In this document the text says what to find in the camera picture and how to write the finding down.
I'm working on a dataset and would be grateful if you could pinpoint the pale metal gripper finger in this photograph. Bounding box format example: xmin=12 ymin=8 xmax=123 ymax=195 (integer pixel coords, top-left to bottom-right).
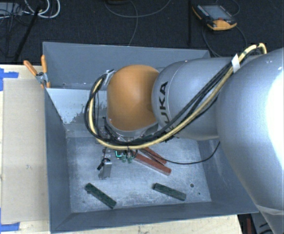
xmin=104 ymin=160 xmax=114 ymax=179
xmin=98 ymin=165 xmax=107 ymax=180

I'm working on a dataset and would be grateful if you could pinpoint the dark green flat block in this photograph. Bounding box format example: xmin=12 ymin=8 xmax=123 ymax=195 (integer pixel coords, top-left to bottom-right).
xmin=152 ymin=182 xmax=187 ymax=202
xmin=84 ymin=182 xmax=117 ymax=210

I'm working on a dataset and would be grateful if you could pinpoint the grey metal bin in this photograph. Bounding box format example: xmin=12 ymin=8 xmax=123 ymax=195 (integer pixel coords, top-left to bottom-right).
xmin=42 ymin=41 xmax=259 ymax=234

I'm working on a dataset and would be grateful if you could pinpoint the red-brown flat block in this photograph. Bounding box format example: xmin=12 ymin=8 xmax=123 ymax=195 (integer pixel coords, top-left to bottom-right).
xmin=132 ymin=152 xmax=172 ymax=176
xmin=141 ymin=147 xmax=168 ymax=166

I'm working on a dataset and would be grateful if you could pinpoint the brown cardboard board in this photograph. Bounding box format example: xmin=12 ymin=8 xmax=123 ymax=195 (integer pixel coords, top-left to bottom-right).
xmin=0 ymin=78 xmax=51 ymax=225

